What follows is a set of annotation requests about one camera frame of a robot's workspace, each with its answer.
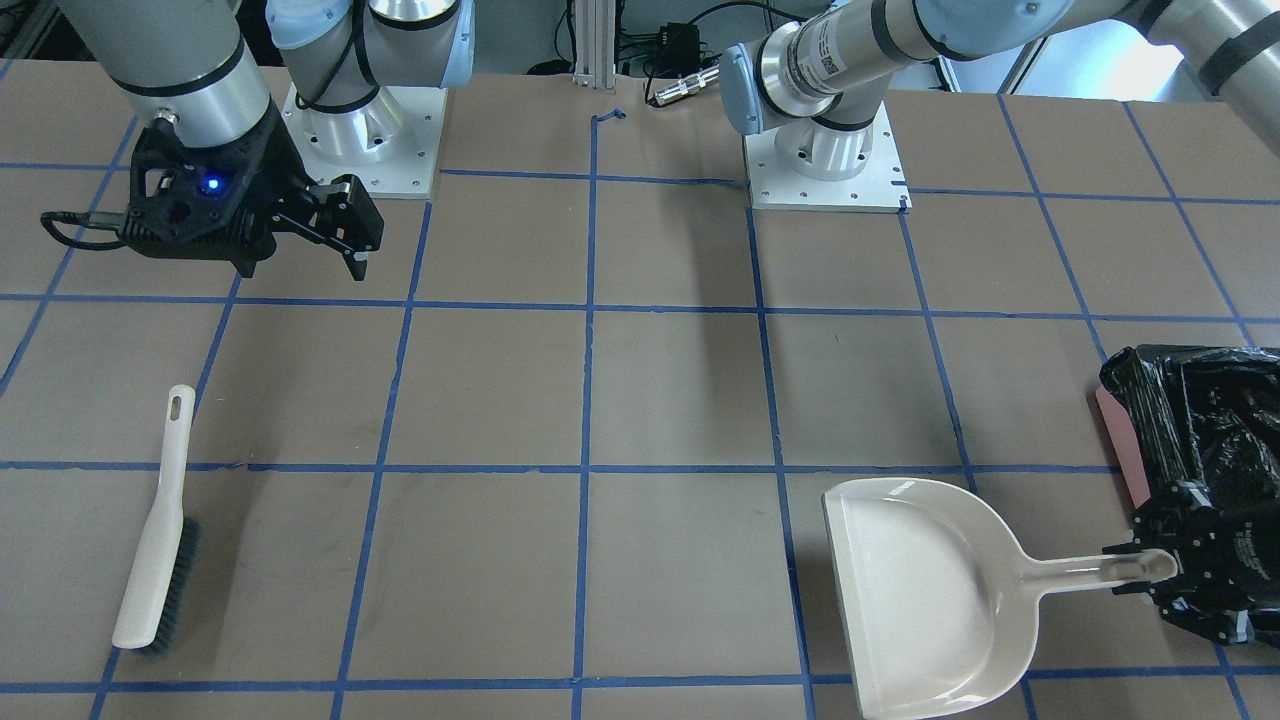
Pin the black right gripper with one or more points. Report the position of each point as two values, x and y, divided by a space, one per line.
272 158

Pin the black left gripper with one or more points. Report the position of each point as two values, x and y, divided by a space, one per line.
1222 545

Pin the beige plastic dustpan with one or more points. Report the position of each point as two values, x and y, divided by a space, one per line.
941 605

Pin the beige hand brush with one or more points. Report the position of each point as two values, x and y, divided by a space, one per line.
164 557

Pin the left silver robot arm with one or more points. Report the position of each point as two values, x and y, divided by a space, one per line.
833 68

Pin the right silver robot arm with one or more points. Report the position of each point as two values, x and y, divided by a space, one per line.
190 57

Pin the bin with black bag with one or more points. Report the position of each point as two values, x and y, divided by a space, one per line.
1207 416

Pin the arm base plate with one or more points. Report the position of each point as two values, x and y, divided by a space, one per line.
808 167
392 144

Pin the aluminium frame post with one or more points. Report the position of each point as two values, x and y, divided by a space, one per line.
595 44

